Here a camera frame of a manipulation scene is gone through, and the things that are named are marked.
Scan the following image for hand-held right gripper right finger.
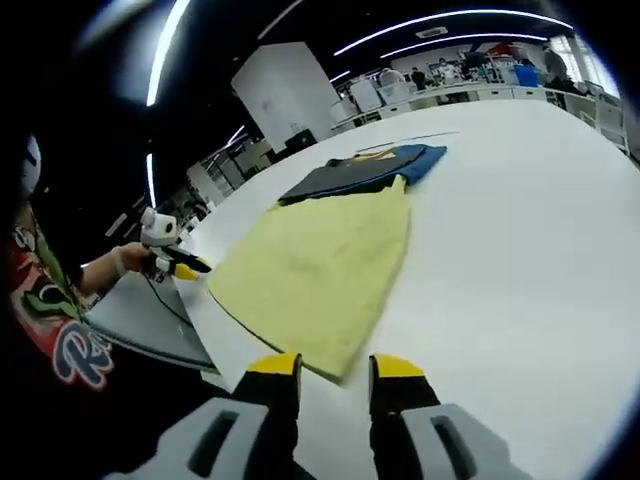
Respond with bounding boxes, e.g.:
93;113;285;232
368;353;531;480

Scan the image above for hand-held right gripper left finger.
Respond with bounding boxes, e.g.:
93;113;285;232
104;352;304;480

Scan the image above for yellow and blue garment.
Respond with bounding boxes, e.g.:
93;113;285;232
206;143;448;386

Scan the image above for person's left hand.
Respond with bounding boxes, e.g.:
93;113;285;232
119;242;151;274

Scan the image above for grey mesh chair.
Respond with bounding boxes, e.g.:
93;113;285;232
82;272;219;371

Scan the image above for person's printed black shirt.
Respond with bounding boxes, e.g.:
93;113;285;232
0;199;231;480

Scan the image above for white worn device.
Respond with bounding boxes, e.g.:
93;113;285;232
19;133;41;194

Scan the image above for black low cabinet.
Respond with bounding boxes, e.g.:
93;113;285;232
284;128;317;150

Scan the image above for white square pillar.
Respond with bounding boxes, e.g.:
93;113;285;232
230;41;335;154

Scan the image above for white table strip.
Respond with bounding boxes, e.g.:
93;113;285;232
355;130;461;154

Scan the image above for white storage cabinet row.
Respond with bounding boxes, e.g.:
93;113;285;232
329;82;596;131

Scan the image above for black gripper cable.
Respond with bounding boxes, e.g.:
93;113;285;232
144;272;194;329

